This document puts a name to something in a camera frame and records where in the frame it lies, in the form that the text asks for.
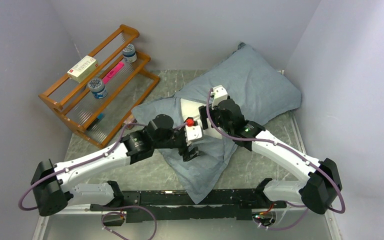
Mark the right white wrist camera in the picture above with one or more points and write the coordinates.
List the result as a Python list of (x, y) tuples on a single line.
[(218, 94)]

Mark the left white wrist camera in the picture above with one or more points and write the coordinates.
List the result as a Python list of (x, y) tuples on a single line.
[(193, 130)]

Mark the pink capped bottle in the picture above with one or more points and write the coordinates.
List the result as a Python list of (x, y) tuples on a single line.
[(131, 119)]

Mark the far blue white jar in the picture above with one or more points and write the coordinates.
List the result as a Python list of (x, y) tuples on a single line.
[(129, 53)]

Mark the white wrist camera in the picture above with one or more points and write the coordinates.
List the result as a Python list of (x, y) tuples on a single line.
[(218, 94), (193, 130)]

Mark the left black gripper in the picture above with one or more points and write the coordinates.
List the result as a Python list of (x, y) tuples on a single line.
[(188, 155)]

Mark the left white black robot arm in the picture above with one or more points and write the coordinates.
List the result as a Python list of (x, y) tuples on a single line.
[(58, 185)]

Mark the blue white jar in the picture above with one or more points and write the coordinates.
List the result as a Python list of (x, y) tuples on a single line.
[(97, 88), (129, 53)]

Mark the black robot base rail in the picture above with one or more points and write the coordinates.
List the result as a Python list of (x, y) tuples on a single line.
[(240, 204)]

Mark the white pillow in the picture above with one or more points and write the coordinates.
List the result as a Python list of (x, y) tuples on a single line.
[(191, 109)]

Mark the white cardboard box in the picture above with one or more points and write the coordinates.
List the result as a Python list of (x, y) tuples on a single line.
[(83, 69)]

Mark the near blue white jar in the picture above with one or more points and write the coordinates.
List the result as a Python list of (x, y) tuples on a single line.
[(97, 88)]

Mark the wooden tiered shelf rack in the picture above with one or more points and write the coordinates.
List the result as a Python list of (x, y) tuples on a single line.
[(97, 121)]

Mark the blue grey pillow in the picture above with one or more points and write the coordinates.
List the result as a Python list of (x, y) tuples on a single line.
[(257, 92)]

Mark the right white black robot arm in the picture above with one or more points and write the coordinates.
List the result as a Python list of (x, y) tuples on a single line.
[(318, 186)]

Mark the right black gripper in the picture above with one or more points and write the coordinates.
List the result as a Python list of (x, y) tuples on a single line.
[(204, 116)]

